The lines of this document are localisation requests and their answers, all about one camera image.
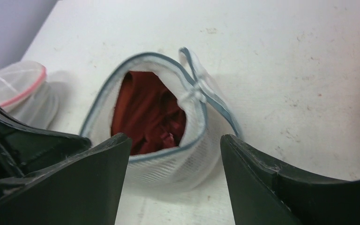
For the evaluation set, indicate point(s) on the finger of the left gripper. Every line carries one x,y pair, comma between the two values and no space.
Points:
25,149

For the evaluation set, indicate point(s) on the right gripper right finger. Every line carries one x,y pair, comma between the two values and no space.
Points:
267,191

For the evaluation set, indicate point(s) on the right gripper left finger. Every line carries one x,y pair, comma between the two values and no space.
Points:
83,190

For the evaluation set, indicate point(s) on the red bra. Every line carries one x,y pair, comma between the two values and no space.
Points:
148,113

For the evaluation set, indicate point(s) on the pink-trimmed mesh laundry bag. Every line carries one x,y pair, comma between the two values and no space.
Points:
26,95

